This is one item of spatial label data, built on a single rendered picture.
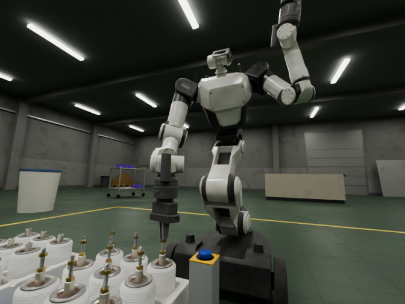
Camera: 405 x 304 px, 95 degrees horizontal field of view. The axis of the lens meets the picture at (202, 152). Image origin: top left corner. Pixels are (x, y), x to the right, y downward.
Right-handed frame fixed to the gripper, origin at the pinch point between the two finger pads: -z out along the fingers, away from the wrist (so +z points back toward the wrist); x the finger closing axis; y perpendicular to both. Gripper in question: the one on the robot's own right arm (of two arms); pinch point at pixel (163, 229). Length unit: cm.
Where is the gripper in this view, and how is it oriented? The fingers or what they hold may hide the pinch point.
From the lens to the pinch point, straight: 72.1
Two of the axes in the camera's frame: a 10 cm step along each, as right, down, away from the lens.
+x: 8.4, -0.6, -5.4
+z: 0.2, -9.9, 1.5
